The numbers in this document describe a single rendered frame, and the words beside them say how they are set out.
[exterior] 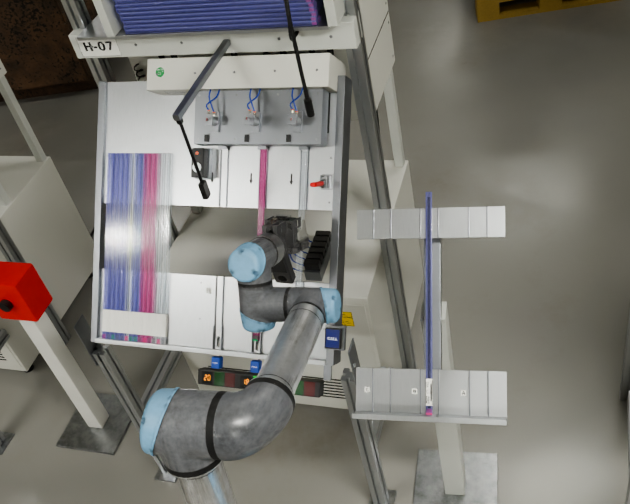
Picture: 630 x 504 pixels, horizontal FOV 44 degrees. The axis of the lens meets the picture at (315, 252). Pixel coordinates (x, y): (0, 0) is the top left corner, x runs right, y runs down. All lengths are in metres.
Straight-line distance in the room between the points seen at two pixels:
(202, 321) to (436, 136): 2.07
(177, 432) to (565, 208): 2.36
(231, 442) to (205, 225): 1.39
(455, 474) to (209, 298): 0.91
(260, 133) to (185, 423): 0.85
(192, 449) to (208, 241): 1.28
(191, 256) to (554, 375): 1.28
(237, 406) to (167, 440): 0.13
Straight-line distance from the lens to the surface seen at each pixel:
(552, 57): 4.39
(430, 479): 2.55
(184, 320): 2.09
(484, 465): 2.57
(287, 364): 1.42
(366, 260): 2.31
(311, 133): 1.89
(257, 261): 1.60
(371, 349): 2.37
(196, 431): 1.33
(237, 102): 1.97
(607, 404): 2.73
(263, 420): 1.32
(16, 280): 2.46
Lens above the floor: 2.20
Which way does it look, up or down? 42 degrees down
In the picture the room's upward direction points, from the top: 14 degrees counter-clockwise
